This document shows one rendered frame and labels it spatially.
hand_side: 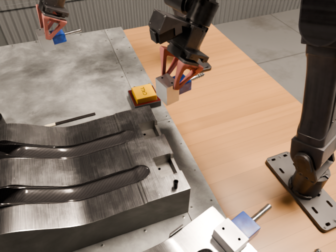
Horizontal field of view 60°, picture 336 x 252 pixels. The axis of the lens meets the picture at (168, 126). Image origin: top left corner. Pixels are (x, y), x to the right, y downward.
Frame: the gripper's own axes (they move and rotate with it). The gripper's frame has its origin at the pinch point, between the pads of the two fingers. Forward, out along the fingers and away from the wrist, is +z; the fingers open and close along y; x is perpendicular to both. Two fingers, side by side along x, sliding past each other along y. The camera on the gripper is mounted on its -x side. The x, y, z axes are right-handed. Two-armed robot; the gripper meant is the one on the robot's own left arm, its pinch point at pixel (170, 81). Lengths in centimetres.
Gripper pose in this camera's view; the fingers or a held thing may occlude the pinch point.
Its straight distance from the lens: 70.6
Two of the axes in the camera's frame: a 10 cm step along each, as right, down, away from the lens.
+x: 7.4, 0.0, 6.7
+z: -3.9, 8.1, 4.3
